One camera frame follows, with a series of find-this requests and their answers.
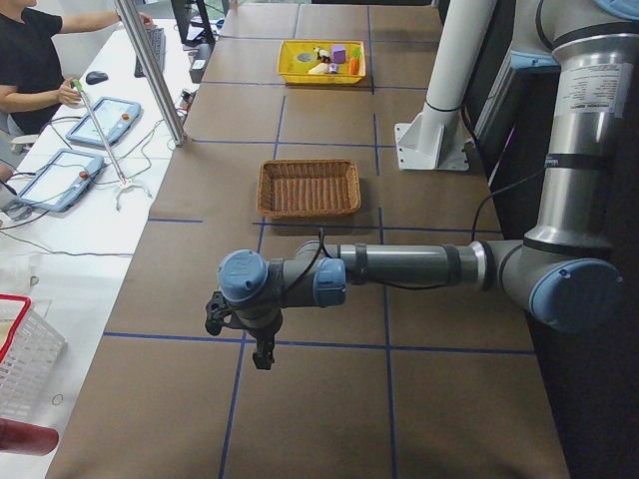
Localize red cylinder bottle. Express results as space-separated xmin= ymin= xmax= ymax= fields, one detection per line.
xmin=1 ymin=418 xmax=59 ymax=456

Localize teach pendant near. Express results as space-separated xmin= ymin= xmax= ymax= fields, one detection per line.
xmin=18 ymin=149 xmax=105 ymax=213

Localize yellow plastic basket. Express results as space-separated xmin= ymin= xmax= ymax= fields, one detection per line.
xmin=278 ymin=39 xmax=366 ymax=85

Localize orange toy carrot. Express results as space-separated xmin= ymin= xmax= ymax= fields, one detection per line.
xmin=347 ymin=48 xmax=361 ymax=76

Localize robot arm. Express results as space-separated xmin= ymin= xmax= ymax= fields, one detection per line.
xmin=206 ymin=1 xmax=638 ymax=369

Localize purple foam cube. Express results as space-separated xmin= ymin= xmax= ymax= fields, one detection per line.
xmin=330 ymin=44 xmax=347 ymax=64

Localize person in black shirt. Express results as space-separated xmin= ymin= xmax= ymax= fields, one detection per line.
xmin=0 ymin=0 xmax=154 ymax=146

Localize black box device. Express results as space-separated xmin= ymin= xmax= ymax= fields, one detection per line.
xmin=189 ymin=43 xmax=214 ymax=84

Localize aluminium frame post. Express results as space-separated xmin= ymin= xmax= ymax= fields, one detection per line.
xmin=115 ymin=0 xmax=187 ymax=147

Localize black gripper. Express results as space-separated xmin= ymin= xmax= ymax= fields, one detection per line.
xmin=249 ymin=318 xmax=283 ymax=369

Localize teach pendant far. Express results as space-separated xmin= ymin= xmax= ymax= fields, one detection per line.
xmin=65 ymin=97 xmax=142 ymax=149

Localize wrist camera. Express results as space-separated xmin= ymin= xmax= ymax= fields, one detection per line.
xmin=205 ymin=291 xmax=233 ymax=336

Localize panda toy figure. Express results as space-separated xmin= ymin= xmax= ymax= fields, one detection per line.
xmin=314 ymin=47 xmax=331 ymax=63

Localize black monitor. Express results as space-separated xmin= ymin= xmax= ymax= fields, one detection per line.
xmin=170 ymin=0 xmax=216 ymax=49

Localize white red plastic crate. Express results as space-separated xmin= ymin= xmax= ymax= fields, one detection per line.
xmin=1 ymin=293 xmax=66 ymax=420

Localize black computer mouse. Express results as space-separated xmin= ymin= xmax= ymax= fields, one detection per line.
xmin=85 ymin=71 xmax=109 ymax=85

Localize white camera pole mount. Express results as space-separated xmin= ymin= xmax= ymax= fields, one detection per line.
xmin=394 ymin=0 xmax=496 ymax=172

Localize brown wicker basket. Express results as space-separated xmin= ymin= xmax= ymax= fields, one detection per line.
xmin=257 ymin=159 xmax=361 ymax=219

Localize yellow tape roll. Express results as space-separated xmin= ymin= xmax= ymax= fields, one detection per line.
xmin=296 ymin=52 xmax=316 ymax=64

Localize teach pendant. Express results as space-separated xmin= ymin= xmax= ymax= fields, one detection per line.
xmin=65 ymin=97 xmax=142 ymax=149
xmin=18 ymin=149 xmax=105 ymax=213

